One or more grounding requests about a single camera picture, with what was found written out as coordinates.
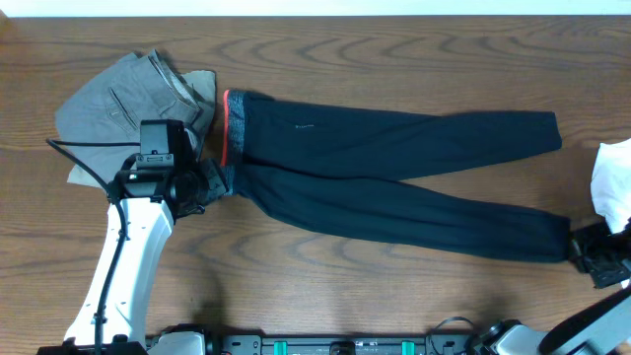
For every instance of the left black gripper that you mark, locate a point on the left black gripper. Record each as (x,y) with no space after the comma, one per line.
(191,205)

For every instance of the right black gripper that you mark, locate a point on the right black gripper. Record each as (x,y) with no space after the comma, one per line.
(581,240)

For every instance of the black leggings with orange waistband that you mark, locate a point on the black leggings with orange waistband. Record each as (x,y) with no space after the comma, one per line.
(349,172)

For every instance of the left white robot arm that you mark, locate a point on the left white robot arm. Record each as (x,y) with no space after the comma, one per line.
(150,194)

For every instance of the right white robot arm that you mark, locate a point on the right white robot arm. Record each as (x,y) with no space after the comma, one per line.
(599,329)

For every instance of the white cloth at right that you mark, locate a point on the white cloth at right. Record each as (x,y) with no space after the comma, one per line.
(610,185)

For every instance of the beige folded cloth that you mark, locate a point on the beige folded cloth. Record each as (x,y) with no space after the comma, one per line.
(203,85)

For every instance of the folded grey trousers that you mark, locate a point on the folded grey trousers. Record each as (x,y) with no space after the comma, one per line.
(110,108)

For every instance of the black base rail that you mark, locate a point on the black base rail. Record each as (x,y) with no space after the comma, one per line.
(355,345)

